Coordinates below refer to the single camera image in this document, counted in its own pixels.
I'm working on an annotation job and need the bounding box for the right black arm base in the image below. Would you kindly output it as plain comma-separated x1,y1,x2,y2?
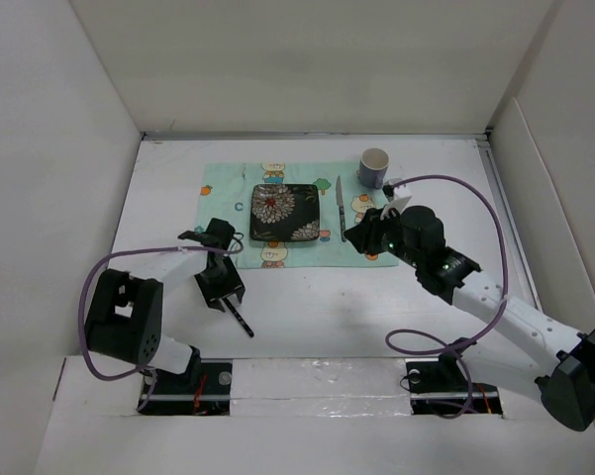
399,358,503,419

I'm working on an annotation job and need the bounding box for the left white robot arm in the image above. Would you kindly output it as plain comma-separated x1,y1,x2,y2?
78,218,254,393

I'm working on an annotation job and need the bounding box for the steel knife patterned handle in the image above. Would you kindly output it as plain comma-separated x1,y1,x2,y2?
334,174,348,243

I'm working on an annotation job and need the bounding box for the purple mug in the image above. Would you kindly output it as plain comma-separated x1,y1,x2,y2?
357,147,390,189

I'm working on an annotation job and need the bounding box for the green cartoon print cloth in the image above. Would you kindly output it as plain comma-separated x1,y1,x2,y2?
195,161,397,269

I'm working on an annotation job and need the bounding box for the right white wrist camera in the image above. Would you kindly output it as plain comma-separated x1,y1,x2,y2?
380,179,413,221

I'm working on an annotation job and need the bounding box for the steel fork black handle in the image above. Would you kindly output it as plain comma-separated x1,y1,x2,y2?
224,299,254,338

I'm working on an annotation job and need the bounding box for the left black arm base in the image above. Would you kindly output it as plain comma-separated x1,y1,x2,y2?
138,359,233,417

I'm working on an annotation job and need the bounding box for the black floral square plate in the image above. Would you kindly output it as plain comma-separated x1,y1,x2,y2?
249,183,321,243

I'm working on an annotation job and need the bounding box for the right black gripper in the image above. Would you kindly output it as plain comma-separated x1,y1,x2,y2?
343,203,423,269

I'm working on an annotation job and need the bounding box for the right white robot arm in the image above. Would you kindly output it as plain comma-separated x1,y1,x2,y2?
344,206,595,431

